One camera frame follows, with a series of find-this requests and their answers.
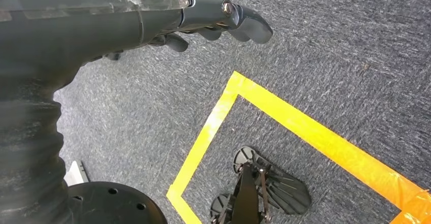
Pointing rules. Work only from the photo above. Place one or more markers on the black round perforated plate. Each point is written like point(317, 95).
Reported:
point(114, 205)

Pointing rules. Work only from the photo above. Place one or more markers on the yellow floor tape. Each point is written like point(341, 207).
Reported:
point(303, 128)

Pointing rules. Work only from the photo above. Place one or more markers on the white flat plate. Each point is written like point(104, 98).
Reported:
point(75, 175)

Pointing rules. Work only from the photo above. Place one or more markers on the black robot foot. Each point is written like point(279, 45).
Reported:
point(282, 189)

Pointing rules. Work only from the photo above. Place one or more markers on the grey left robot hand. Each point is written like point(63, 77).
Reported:
point(84, 24)

